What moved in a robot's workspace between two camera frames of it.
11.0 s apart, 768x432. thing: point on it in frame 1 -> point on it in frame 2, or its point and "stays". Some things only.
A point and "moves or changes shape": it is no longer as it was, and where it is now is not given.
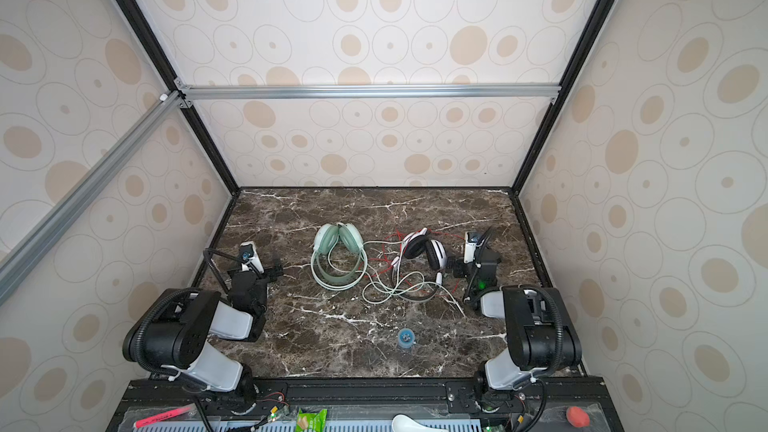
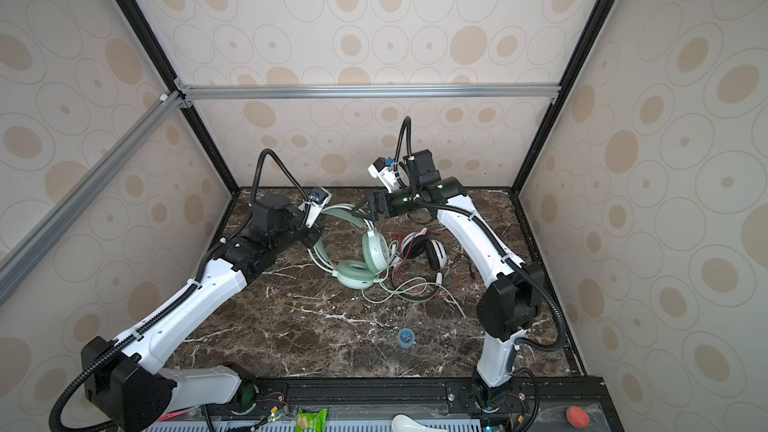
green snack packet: (312, 422) stays
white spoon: (404, 423) stays
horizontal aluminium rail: (369, 91) stays
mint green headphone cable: (412, 272) moves or changes shape
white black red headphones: (416, 244) stays
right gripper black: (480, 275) -> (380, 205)
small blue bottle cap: (406, 338) stays
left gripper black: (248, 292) -> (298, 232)
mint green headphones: (326, 237) -> (353, 273)
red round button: (578, 417) stays
